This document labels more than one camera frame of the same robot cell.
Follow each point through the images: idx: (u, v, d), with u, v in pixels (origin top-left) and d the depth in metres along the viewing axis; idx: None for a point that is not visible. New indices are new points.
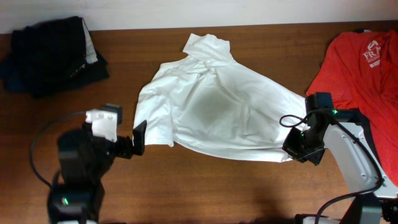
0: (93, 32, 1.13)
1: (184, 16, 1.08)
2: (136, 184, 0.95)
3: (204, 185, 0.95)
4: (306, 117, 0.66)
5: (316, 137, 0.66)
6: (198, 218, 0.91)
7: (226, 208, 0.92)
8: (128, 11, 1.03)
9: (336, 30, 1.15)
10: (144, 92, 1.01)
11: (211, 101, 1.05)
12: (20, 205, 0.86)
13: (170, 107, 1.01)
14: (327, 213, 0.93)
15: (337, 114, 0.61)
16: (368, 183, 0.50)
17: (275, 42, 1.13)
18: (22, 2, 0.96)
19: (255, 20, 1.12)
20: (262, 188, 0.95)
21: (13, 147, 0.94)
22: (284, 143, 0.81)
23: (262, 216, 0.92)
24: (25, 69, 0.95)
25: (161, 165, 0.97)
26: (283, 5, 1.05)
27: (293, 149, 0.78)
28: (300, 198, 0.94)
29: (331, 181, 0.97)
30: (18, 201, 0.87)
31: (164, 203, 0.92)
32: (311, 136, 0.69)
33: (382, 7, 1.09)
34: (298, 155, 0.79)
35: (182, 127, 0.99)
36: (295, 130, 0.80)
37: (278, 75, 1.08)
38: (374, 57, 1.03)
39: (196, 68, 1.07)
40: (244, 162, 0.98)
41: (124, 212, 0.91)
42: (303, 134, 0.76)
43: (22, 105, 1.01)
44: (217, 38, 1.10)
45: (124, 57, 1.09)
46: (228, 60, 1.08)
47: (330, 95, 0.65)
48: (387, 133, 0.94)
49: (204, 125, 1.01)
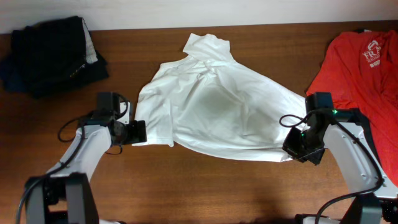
0: (93, 31, 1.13)
1: (184, 16, 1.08)
2: (136, 184, 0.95)
3: (204, 186, 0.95)
4: (306, 117, 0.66)
5: (315, 137, 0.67)
6: (198, 218, 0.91)
7: (226, 208, 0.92)
8: (128, 11, 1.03)
9: (336, 30, 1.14)
10: (144, 92, 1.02)
11: (211, 101, 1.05)
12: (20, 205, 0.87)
13: (170, 107, 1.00)
14: (327, 213, 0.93)
15: (337, 113, 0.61)
16: (368, 183, 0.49)
17: (275, 42, 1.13)
18: (22, 2, 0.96)
19: (255, 20, 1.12)
20: (262, 188, 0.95)
21: (13, 147, 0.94)
22: (284, 142, 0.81)
23: (262, 216, 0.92)
24: (25, 69, 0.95)
25: (161, 165, 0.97)
26: (283, 5, 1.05)
27: (293, 149, 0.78)
28: (300, 198, 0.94)
29: (331, 181, 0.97)
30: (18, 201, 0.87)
31: (164, 203, 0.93)
32: (311, 136, 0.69)
33: (383, 6, 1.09)
34: (298, 155, 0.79)
35: (182, 127, 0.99)
36: (295, 129, 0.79)
37: (278, 75, 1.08)
38: (374, 57, 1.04)
39: (196, 68, 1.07)
40: (244, 162, 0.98)
41: (124, 211, 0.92)
42: (303, 134, 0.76)
43: (22, 105, 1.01)
44: (217, 38, 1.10)
45: (124, 57, 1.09)
46: (228, 60, 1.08)
47: (330, 95, 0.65)
48: (387, 133, 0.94)
49: (204, 125, 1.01)
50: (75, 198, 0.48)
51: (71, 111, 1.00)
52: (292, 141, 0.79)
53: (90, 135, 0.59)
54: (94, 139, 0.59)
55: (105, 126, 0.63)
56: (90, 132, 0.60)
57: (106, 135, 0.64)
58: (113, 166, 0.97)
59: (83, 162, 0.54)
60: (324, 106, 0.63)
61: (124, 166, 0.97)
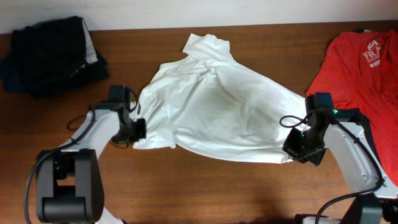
0: (93, 32, 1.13)
1: (185, 16, 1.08)
2: (136, 184, 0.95)
3: (204, 186, 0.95)
4: (307, 116, 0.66)
5: (316, 137, 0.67)
6: (198, 218, 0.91)
7: (226, 208, 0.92)
8: (128, 11, 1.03)
9: (336, 30, 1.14)
10: (145, 93, 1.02)
11: (211, 101, 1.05)
12: (20, 205, 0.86)
13: (170, 109, 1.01)
14: (327, 213, 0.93)
15: (337, 113, 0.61)
16: (368, 183, 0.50)
17: (275, 42, 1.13)
18: (22, 2, 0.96)
19: (255, 20, 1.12)
20: (262, 188, 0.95)
21: (13, 147, 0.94)
22: (284, 143, 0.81)
23: (262, 216, 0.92)
24: (24, 70, 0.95)
25: (161, 165, 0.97)
26: (283, 5, 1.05)
27: (294, 149, 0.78)
28: (299, 198, 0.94)
29: (331, 181, 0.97)
30: (18, 201, 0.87)
31: (164, 203, 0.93)
32: (311, 135, 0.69)
33: (384, 6, 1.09)
34: (298, 156, 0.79)
35: (183, 129, 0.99)
36: (295, 130, 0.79)
37: (278, 75, 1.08)
38: (374, 57, 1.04)
39: (196, 68, 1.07)
40: (244, 162, 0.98)
41: (123, 211, 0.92)
42: (303, 135, 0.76)
43: (22, 105, 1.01)
44: (217, 38, 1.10)
45: (124, 57, 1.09)
46: (228, 60, 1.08)
47: (331, 95, 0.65)
48: (387, 132, 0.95)
49: (205, 127, 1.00)
50: (83, 173, 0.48)
51: (71, 111, 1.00)
52: (292, 142, 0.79)
53: (100, 118, 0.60)
54: (105, 121, 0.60)
55: (114, 111, 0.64)
56: (99, 115, 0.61)
57: (115, 120, 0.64)
58: (113, 166, 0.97)
59: (92, 140, 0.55)
60: (324, 107, 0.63)
61: (124, 167, 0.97)
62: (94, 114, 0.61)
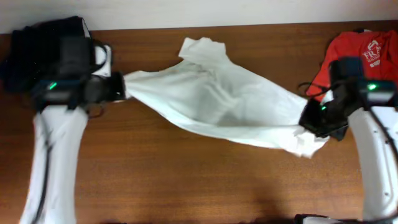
0: (93, 31, 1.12)
1: (185, 17, 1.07)
2: (137, 184, 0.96)
3: (204, 186, 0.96)
4: (335, 86, 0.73)
5: (342, 110, 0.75)
6: (199, 218, 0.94)
7: (226, 208, 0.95)
8: (129, 11, 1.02)
9: (336, 30, 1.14)
10: (133, 88, 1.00)
11: (206, 96, 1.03)
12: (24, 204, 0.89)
13: (167, 102, 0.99)
14: (325, 213, 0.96)
15: (377, 87, 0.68)
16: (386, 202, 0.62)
17: (275, 42, 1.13)
18: (21, 3, 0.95)
19: (257, 20, 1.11)
20: (261, 188, 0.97)
21: (20, 146, 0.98)
22: (301, 119, 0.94)
23: (262, 216, 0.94)
24: (25, 70, 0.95)
25: (161, 165, 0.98)
26: (285, 5, 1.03)
27: (311, 124, 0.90)
28: (297, 197, 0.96)
29: (329, 181, 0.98)
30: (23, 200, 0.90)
31: (164, 203, 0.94)
32: (335, 109, 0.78)
33: (386, 5, 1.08)
34: (316, 130, 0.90)
35: (183, 119, 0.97)
36: (312, 105, 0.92)
37: (277, 76, 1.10)
38: (374, 57, 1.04)
39: (191, 69, 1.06)
40: (244, 162, 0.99)
41: (124, 211, 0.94)
42: (324, 109, 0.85)
43: (23, 105, 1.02)
44: (212, 42, 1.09)
45: (126, 58, 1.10)
46: (224, 60, 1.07)
47: (356, 64, 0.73)
48: None
49: (208, 116, 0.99)
50: None
51: None
52: (309, 118, 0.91)
53: (51, 141, 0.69)
54: (61, 139, 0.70)
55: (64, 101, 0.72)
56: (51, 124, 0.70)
57: (80, 115, 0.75)
58: (113, 166, 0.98)
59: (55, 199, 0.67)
60: (352, 76, 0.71)
61: (124, 167, 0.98)
62: (46, 132, 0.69)
